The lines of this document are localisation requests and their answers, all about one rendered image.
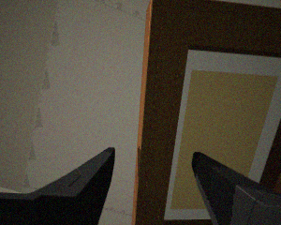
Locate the brown wooden picture frame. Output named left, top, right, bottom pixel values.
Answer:
left=131, top=0, right=281, bottom=225

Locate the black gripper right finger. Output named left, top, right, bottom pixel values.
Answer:
left=192, top=152, right=281, bottom=225

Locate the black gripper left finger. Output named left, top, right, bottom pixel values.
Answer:
left=0, top=147, right=115, bottom=225

